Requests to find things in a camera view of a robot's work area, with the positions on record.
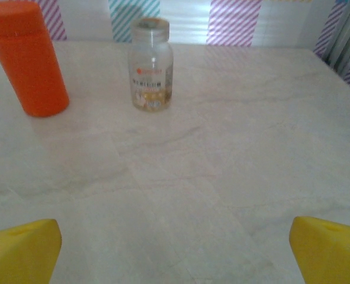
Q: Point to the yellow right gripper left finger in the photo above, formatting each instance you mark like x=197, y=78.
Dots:
x=20, y=254

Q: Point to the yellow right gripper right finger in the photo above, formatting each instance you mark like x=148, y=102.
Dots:
x=331, y=257

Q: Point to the orange plastic pill bottle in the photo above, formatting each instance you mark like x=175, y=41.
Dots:
x=29, y=65

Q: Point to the clear glass pill bottle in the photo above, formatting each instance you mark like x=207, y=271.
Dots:
x=151, y=74

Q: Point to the aluminium frame post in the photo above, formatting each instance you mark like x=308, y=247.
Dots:
x=345, y=32

